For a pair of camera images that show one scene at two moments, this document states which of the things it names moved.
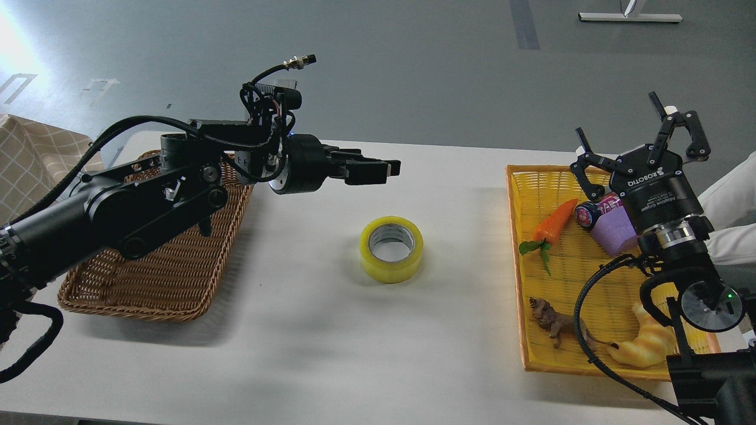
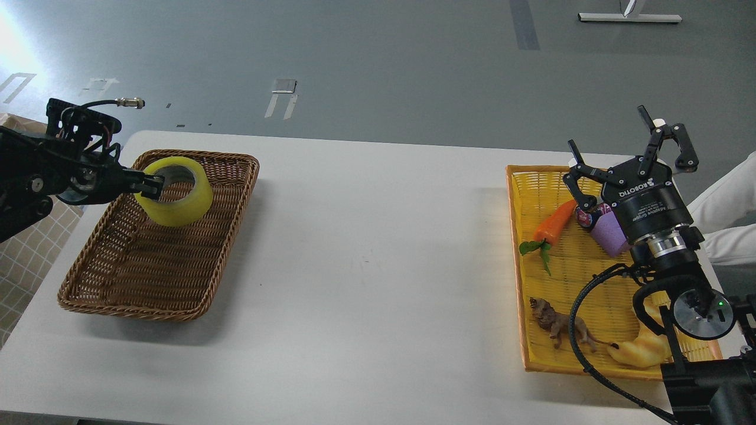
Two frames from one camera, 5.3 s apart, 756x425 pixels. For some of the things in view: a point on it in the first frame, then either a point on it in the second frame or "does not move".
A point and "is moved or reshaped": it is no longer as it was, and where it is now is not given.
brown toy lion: (556, 324) does not move
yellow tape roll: (391, 249) is moved or reshaped
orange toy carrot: (549, 230) does not move
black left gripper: (308, 167) to (97, 182)
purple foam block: (613, 231) does not move
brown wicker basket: (176, 280) does not move
